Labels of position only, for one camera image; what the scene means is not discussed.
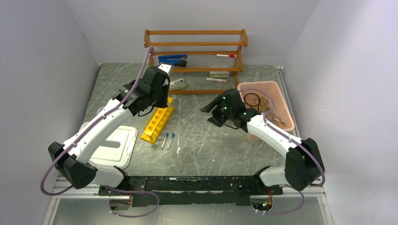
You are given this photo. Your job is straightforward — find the blue black clamp tool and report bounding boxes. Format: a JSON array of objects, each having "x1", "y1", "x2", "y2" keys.
[{"x1": 157, "y1": 54, "x2": 188, "y2": 68}]

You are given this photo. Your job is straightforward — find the metal crucible tongs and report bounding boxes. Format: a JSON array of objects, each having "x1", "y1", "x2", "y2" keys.
[{"x1": 259, "y1": 97, "x2": 285, "y2": 127}]

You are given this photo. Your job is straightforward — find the white stapler on block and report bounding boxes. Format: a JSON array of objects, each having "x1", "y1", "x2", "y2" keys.
[{"x1": 169, "y1": 78, "x2": 187, "y2": 91}]

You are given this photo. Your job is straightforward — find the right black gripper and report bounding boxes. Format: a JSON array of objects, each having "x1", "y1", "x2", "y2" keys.
[{"x1": 200, "y1": 94, "x2": 234, "y2": 127}]

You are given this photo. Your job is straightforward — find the black ring cable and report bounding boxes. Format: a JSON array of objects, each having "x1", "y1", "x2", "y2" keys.
[{"x1": 243, "y1": 92, "x2": 261, "y2": 109}]

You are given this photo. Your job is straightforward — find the wooden shelf rack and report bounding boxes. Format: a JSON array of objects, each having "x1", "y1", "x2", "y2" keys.
[{"x1": 144, "y1": 29, "x2": 248, "y2": 87}]

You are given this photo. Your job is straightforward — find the orange white pen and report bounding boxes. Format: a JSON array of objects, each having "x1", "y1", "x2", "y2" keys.
[{"x1": 206, "y1": 77, "x2": 227, "y2": 83}]

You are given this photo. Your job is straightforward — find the yellow test tube rack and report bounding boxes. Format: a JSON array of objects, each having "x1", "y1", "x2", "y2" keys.
[{"x1": 140, "y1": 97, "x2": 175, "y2": 144}]

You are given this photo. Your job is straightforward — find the blue white tape roll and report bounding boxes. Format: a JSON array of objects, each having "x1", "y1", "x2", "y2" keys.
[{"x1": 97, "y1": 107, "x2": 105, "y2": 115}]

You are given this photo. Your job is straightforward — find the pink plastic bin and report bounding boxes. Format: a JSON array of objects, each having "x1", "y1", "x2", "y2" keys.
[{"x1": 237, "y1": 81, "x2": 295, "y2": 133}]

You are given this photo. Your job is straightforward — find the blue capped test tubes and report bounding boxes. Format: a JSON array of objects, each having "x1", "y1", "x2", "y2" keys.
[{"x1": 161, "y1": 133, "x2": 169, "y2": 150}]

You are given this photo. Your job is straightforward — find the white green box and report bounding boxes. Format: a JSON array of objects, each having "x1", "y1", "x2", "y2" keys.
[{"x1": 209, "y1": 71, "x2": 230, "y2": 78}]

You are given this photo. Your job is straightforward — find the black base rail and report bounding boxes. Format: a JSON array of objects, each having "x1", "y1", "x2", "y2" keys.
[{"x1": 98, "y1": 175, "x2": 283, "y2": 207}]

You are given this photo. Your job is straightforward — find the white plastic lid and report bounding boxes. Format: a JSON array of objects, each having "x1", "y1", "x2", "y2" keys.
[{"x1": 90, "y1": 126, "x2": 138, "y2": 169}]

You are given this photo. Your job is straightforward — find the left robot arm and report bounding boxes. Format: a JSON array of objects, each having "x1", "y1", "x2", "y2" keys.
[{"x1": 48, "y1": 64, "x2": 172, "y2": 195}]

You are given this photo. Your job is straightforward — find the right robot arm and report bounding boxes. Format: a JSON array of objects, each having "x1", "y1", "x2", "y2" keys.
[{"x1": 200, "y1": 89, "x2": 325, "y2": 194}]

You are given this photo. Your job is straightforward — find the red white marker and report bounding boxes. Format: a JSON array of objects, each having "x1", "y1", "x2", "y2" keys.
[{"x1": 216, "y1": 54, "x2": 237, "y2": 58}]

